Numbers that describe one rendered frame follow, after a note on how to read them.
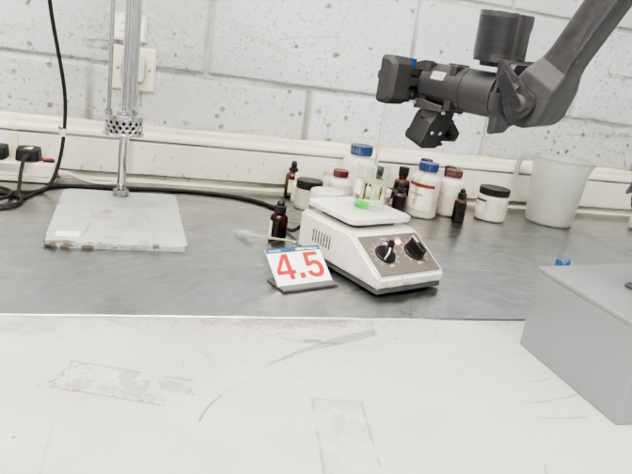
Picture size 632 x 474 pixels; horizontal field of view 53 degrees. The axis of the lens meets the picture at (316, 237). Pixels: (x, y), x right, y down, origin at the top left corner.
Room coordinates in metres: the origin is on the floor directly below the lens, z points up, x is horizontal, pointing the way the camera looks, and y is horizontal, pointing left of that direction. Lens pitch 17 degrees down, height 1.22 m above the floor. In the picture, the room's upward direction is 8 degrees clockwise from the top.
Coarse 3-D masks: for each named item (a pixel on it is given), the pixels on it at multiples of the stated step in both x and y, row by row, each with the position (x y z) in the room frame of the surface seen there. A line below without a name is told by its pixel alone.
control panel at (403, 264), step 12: (360, 240) 0.87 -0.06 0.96; (372, 240) 0.88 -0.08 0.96; (384, 240) 0.89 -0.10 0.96; (408, 240) 0.92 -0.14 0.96; (420, 240) 0.93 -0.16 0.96; (372, 252) 0.86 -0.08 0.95; (396, 252) 0.88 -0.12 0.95; (384, 264) 0.85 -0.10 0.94; (396, 264) 0.86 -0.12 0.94; (408, 264) 0.87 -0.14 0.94; (420, 264) 0.88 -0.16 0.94; (432, 264) 0.89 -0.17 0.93
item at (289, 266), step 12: (288, 252) 0.85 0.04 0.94; (300, 252) 0.86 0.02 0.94; (312, 252) 0.87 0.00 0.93; (276, 264) 0.83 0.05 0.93; (288, 264) 0.84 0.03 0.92; (300, 264) 0.85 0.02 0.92; (312, 264) 0.86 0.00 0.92; (288, 276) 0.82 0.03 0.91; (300, 276) 0.83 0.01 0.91; (312, 276) 0.84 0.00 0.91
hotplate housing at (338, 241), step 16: (304, 224) 0.96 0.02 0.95; (320, 224) 0.93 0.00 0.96; (336, 224) 0.91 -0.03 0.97; (384, 224) 0.94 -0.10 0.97; (400, 224) 0.96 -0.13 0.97; (304, 240) 0.96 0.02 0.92; (320, 240) 0.93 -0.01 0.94; (336, 240) 0.90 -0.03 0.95; (352, 240) 0.87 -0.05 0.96; (336, 256) 0.89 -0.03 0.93; (352, 256) 0.87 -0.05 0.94; (368, 256) 0.85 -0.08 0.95; (432, 256) 0.91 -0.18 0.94; (352, 272) 0.86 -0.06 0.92; (368, 272) 0.84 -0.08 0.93; (432, 272) 0.89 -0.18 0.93; (368, 288) 0.84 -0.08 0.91; (384, 288) 0.83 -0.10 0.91; (400, 288) 0.85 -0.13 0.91; (416, 288) 0.87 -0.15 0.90
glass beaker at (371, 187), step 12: (360, 156) 0.98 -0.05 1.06; (360, 168) 0.95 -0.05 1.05; (372, 168) 0.94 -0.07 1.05; (384, 168) 0.95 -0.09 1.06; (360, 180) 0.95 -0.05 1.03; (372, 180) 0.94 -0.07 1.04; (384, 180) 0.95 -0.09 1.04; (360, 192) 0.95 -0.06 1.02; (372, 192) 0.94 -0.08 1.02; (384, 192) 0.95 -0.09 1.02; (360, 204) 0.95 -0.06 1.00; (372, 204) 0.94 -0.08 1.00; (384, 204) 0.96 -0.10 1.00
